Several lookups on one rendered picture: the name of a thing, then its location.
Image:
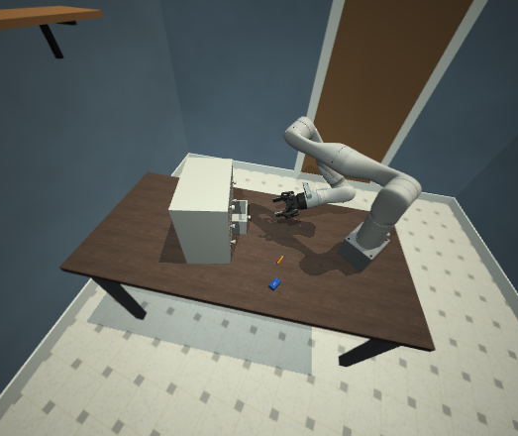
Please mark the grey small chest of drawers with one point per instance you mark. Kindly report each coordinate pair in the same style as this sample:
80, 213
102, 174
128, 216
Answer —
199, 210

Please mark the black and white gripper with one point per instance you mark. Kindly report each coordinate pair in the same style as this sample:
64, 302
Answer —
292, 203

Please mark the blue rectangular block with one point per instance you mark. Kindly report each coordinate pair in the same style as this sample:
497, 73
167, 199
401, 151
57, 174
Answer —
275, 283

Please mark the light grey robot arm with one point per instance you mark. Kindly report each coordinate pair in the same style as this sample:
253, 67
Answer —
335, 161

